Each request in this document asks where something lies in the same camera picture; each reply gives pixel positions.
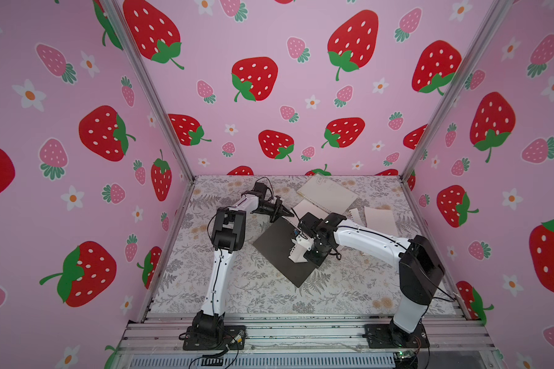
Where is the aluminium frame rail base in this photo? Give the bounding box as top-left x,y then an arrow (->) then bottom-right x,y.
112,314 -> 507,368

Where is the left aluminium corner post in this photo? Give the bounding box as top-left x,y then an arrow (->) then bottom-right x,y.
102,0 -> 195,185

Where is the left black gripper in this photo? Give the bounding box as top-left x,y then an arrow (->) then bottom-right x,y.
257,199 -> 294,224

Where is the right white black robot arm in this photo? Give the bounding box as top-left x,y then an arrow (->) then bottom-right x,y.
289,213 -> 445,335

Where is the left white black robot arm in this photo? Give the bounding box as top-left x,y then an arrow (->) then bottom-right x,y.
192,179 -> 294,341

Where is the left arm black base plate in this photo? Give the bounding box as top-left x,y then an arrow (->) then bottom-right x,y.
179,325 -> 247,351

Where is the aluminium corner post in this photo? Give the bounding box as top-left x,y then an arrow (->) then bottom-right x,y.
102,0 -> 195,185
399,0 -> 512,185

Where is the torn perforated paper strip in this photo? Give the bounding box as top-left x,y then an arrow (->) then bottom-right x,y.
349,208 -> 365,227

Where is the white spiral notebook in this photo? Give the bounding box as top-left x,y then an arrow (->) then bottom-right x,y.
297,175 -> 359,215

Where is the torn lined paper page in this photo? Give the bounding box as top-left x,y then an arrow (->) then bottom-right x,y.
364,207 -> 399,237

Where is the dark brown spiral notebook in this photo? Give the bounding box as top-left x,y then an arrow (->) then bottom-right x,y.
252,218 -> 317,288

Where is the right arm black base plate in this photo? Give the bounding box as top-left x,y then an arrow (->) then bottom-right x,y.
363,322 -> 430,350

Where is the right aluminium corner post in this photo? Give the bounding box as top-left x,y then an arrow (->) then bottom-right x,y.
399,0 -> 512,185

